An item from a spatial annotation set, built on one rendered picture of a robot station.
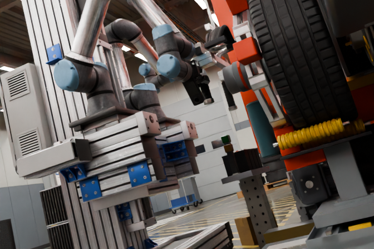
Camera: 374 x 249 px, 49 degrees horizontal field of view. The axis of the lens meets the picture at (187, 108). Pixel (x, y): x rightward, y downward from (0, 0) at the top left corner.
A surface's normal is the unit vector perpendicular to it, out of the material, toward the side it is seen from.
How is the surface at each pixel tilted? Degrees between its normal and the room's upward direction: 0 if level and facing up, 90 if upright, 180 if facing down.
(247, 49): 90
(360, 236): 90
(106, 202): 90
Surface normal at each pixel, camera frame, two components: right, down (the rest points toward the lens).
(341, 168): -0.40, -0.08
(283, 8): -0.46, -0.36
